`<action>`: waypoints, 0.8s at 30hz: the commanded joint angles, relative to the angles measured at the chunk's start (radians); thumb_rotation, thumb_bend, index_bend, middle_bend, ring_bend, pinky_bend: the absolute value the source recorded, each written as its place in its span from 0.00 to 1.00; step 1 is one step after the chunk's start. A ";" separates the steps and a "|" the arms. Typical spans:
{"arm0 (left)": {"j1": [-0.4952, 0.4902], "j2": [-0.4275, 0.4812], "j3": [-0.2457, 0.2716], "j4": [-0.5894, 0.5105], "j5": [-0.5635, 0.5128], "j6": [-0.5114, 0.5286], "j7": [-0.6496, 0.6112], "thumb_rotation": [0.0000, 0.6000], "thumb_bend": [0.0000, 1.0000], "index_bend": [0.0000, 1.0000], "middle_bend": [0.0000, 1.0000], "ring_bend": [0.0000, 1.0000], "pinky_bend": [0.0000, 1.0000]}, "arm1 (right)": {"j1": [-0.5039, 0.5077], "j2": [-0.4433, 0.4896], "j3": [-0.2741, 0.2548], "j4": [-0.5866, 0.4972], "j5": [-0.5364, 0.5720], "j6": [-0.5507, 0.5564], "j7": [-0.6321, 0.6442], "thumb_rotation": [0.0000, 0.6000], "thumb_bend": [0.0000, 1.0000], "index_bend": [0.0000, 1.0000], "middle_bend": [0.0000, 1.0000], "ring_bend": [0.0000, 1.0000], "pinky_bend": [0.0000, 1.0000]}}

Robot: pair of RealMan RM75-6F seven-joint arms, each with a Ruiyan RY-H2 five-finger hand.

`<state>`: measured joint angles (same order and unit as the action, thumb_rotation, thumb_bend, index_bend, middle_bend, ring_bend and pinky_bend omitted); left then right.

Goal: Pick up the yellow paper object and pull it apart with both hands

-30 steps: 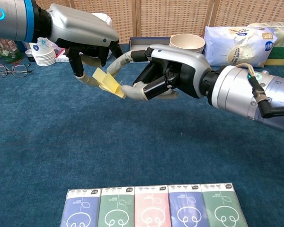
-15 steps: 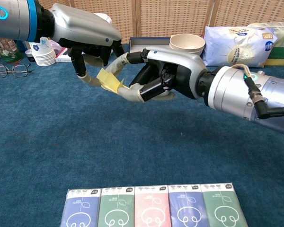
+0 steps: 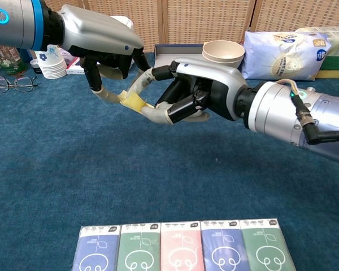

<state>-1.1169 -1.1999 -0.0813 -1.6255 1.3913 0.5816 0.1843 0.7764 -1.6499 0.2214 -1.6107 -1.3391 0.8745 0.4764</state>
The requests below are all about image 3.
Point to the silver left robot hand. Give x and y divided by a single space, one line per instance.
101 34

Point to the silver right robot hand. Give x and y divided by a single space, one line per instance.
214 84

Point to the pale yellow paper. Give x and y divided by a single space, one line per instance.
132 101

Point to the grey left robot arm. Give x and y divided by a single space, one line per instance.
14 25

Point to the white rice cooker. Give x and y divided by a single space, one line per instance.
124 22

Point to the beige bowl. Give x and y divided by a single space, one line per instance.
223 49
234 63

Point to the small purple lidded box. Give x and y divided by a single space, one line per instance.
65 57

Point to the red white carton box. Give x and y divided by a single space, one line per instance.
76 70

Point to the grey tray blue rim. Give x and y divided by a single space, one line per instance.
180 50

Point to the white paper cup stack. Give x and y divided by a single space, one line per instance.
52 67

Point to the woven bamboo folding screen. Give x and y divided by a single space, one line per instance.
203 22

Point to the light blue printed bag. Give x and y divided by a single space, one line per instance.
282 56

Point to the small dark jar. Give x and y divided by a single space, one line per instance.
36 67

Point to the thin metal eyeglasses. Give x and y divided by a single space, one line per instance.
24 84

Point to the green tea bottle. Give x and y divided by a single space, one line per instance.
5 60

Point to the dark blue carpet mat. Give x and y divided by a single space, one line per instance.
169 175

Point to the green yellow scouring sponge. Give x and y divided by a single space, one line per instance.
334 66

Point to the blue tissue pack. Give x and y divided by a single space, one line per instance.
224 248
96 251

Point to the pink tissue pack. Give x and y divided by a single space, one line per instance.
182 249

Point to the green tissue pack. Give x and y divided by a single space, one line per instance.
138 251
267 248

